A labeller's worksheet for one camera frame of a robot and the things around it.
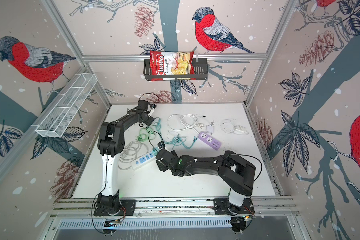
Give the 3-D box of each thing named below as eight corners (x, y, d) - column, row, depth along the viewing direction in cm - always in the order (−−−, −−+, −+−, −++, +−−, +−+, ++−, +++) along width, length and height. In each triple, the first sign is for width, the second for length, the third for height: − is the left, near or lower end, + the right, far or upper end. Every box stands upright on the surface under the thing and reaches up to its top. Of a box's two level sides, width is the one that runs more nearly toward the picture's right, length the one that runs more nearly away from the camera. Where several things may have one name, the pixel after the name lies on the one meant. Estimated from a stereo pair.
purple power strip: (196, 137, 102) (196, 136, 100) (201, 131, 105) (202, 129, 103) (217, 151, 95) (217, 150, 93) (222, 144, 98) (222, 143, 96)
